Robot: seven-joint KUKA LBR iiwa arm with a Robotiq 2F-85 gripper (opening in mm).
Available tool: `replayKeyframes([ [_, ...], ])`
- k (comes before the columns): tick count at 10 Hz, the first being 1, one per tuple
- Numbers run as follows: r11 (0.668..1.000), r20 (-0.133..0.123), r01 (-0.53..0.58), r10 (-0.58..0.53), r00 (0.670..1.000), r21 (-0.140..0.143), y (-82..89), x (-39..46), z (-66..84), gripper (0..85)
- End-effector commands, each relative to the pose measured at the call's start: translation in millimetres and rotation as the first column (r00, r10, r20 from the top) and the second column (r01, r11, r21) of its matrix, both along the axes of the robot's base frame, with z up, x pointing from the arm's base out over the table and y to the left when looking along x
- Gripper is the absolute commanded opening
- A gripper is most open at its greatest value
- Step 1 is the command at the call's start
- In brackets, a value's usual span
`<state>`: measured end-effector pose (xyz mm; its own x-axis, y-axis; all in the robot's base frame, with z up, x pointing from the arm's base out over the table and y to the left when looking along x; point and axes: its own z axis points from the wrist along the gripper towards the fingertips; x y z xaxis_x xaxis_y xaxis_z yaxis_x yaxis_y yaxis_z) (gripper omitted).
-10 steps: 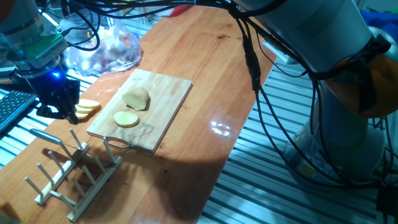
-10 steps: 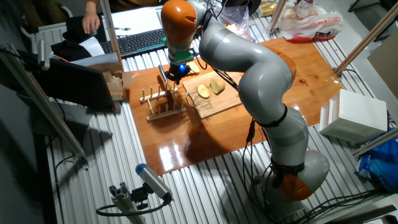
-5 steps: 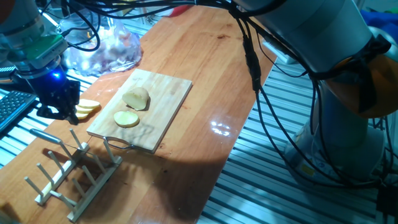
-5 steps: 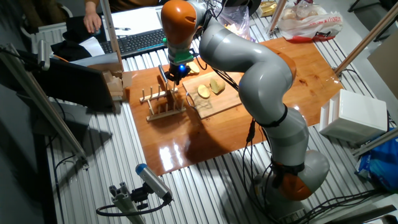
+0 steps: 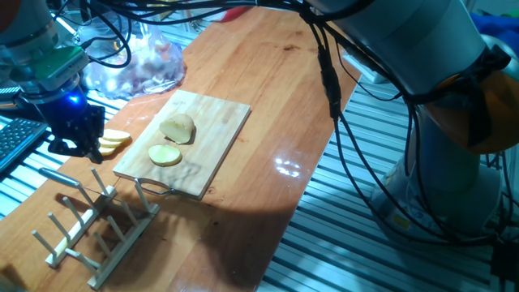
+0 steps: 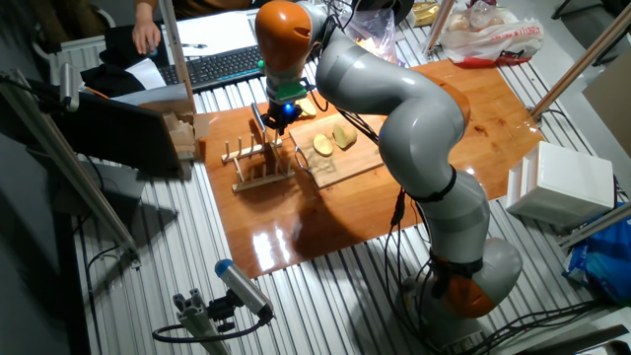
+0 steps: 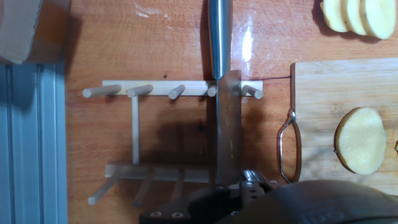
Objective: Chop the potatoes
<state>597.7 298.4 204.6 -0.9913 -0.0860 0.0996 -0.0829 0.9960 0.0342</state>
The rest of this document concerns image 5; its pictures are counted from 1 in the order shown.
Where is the halved potato chunk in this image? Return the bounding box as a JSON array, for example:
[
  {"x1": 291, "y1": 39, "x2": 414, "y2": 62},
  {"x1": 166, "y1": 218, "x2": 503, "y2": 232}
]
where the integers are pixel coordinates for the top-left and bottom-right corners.
[{"x1": 158, "y1": 113, "x2": 196, "y2": 145}]

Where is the black computer keyboard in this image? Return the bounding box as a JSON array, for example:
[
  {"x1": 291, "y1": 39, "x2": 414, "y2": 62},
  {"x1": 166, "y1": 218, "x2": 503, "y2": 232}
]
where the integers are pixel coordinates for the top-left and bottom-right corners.
[{"x1": 0, "y1": 117, "x2": 49, "y2": 174}]

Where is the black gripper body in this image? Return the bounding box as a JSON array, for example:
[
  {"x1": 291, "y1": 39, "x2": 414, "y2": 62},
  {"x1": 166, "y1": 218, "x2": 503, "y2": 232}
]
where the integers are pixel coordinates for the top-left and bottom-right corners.
[{"x1": 38, "y1": 91, "x2": 95, "y2": 148}]

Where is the steel cleaver knife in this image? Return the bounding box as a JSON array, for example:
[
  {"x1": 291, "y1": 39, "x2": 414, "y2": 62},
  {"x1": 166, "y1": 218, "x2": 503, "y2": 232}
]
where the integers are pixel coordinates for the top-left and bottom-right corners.
[{"x1": 38, "y1": 167, "x2": 143, "y2": 212}]

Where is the wooden cutting board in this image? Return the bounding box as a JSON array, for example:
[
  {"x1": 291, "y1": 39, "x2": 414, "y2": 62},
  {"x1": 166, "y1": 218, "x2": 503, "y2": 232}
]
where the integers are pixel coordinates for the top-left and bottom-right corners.
[{"x1": 112, "y1": 88, "x2": 252, "y2": 200}]

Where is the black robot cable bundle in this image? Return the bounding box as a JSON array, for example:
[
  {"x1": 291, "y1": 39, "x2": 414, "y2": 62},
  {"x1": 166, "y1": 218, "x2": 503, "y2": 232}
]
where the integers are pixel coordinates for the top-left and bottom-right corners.
[{"x1": 52, "y1": 0, "x2": 516, "y2": 248}]

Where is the freshly cut potato slice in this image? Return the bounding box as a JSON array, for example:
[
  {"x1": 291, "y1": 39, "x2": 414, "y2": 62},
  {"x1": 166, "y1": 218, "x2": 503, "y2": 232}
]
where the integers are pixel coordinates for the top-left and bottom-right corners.
[{"x1": 147, "y1": 144, "x2": 183, "y2": 168}]

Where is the green wrist mount plate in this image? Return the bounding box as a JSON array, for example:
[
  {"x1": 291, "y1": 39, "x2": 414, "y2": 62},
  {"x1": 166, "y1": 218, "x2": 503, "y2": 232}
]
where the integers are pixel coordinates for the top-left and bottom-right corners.
[{"x1": 10, "y1": 45, "x2": 90, "y2": 92}]

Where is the wooden peg dish rack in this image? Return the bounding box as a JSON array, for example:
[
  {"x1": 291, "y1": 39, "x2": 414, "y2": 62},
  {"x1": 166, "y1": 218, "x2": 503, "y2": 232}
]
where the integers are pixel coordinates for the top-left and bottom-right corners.
[{"x1": 31, "y1": 168, "x2": 161, "y2": 291}]

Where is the blue plastic bag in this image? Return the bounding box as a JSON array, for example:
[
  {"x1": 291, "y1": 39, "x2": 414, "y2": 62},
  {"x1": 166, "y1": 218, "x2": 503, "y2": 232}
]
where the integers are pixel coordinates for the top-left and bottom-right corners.
[{"x1": 470, "y1": 11, "x2": 519, "y2": 45}]

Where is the clear plastic bag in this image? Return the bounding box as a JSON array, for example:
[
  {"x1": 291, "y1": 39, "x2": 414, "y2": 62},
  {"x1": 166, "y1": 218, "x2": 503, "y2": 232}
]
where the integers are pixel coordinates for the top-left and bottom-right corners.
[{"x1": 79, "y1": 11, "x2": 187, "y2": 101}]

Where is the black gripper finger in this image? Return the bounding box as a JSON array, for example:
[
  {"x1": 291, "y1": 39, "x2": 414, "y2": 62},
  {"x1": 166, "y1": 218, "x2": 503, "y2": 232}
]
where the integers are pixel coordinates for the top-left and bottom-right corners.
[
  {"x1": 85, "y1": 104, "x2": 106, "y2": 165},
  {"x1": 47, "y1": 138, "x2": 88, "y2": 159}
]

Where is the white shopping bag red print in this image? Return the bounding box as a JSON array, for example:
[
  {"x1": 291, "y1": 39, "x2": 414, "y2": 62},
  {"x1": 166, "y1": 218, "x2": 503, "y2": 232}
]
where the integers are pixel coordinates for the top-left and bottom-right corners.
[{"x1": 218, "y1": 4, "x2": 255, "y2": 24}]

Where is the orange and grey teach pendant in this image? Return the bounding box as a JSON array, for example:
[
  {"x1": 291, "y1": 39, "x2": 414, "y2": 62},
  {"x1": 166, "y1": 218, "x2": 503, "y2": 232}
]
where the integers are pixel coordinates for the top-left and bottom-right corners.
[{"x1": 0, "y1": 84, "x2": 21, "y2": 110}]

